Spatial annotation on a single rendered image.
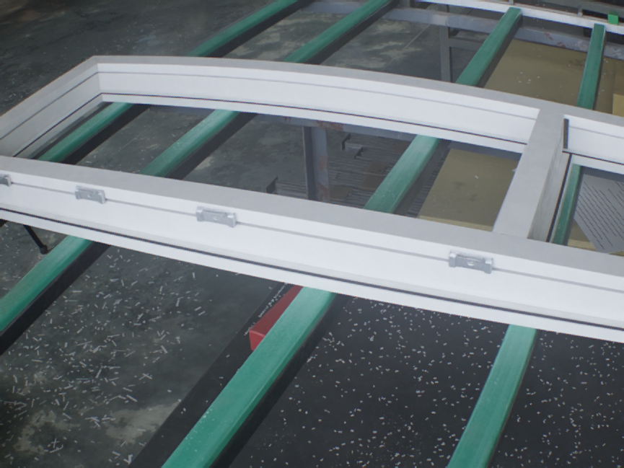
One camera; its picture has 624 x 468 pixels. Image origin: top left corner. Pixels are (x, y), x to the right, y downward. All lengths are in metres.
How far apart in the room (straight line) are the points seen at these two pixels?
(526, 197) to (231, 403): 0.42
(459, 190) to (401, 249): 0.72
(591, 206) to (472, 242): 0.74
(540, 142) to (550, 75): 1.16
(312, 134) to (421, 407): 0.57
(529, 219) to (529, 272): 0.09
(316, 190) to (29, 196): 0.62
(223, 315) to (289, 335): 1.53
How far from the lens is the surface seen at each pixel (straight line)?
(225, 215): 0.99
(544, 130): 1.19
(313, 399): 1.23
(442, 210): 1.57
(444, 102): 1.30
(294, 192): 2.29
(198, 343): 2.33
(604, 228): 1.55
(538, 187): 1.03
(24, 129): 1.43
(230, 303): 2.47
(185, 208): 1.02
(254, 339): 1.31
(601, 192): 1.68
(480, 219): 1.54
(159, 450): 1.18
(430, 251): 0.91
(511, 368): 0.85
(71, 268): 1.10
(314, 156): 1.57
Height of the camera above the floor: 1.41
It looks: 31 degrees down
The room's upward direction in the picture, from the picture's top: 4 degrees counter-clockwise
